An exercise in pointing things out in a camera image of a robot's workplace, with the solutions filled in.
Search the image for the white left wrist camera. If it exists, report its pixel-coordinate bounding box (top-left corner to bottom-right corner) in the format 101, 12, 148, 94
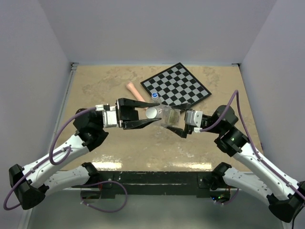
95, 104, 118, 128

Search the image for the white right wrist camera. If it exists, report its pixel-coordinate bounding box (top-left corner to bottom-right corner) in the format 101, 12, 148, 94
184, 110, 203, 133

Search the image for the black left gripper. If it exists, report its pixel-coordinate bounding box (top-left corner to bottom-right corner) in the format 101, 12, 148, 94
115, 97, 161, 128

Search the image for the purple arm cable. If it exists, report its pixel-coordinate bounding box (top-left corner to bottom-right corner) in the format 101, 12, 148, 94
200, 90, 305, 206
3, 106, 128, 213

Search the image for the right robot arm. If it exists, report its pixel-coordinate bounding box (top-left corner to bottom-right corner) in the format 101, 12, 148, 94
169, 104, 305, 223

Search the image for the pink cylindrical handle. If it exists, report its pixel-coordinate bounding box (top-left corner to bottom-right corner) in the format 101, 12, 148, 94
126, 82, 145, 102

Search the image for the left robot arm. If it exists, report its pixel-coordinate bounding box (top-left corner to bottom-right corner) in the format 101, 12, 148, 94
8, 98, 158, 210

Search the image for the aluminium frame rail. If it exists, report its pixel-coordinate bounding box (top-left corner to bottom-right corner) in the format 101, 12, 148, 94
18, 62, 79, 229

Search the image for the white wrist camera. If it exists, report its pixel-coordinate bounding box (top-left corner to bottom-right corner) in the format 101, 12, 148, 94
184, 110, 203, 133
95, 104, 118, 128

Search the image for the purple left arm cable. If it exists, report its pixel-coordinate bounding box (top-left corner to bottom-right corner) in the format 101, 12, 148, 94
3, 106, 128, 213

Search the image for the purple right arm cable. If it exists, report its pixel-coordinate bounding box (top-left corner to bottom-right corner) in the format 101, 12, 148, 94
200, 90, 305, 206

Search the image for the black white checkerboard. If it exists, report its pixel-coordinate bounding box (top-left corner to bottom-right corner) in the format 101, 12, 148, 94
141, 63, 212, 106

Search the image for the clear plastic bottle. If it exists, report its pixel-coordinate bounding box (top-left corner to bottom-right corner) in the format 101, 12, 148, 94
150, 97, 162, 104
156, 105, 181, 127

